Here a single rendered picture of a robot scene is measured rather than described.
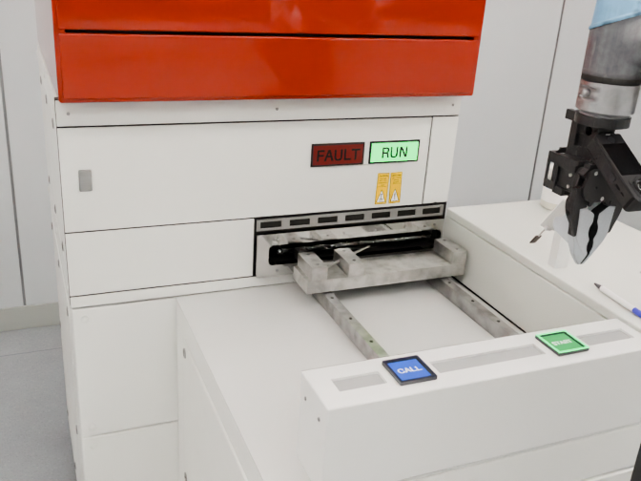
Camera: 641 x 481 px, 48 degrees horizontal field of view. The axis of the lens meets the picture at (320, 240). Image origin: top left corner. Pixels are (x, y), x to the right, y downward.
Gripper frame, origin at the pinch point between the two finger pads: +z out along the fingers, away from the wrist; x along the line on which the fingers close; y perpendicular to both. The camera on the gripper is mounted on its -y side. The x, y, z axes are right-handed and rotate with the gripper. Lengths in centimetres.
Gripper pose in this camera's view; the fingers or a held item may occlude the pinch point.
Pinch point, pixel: (584, 257)
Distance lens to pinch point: 108.5
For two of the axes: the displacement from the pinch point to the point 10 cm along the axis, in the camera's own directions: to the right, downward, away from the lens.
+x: -9.2, 0.9, -3.7
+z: -0.6, 9.3, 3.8
